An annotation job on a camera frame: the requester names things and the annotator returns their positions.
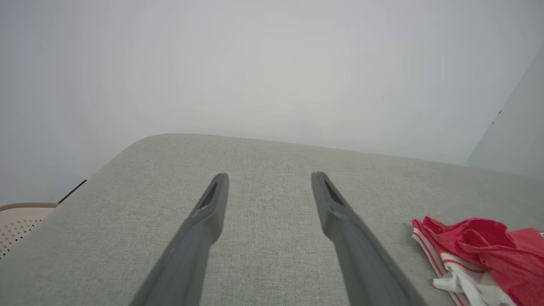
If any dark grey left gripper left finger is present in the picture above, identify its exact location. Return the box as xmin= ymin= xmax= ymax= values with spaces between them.
xmin=130 ymin=173 xmax=230 ymax=306

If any beige perforated laundry basket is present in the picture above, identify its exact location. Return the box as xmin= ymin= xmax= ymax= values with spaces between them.
xmin=0 ymin=202 xmax=59 ymax=259

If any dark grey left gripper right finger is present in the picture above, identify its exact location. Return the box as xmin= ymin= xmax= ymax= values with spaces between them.
xmin=311 ymin=171 xmax=425 ymax=306

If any black baseboard strip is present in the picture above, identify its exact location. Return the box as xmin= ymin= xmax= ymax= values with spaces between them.
xmin=57 ymin=179 xmax=88 ymax=204

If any red and white shirt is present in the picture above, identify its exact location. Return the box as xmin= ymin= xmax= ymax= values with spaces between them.
xmin=411 ymin=217 xmax=544 ymax=306

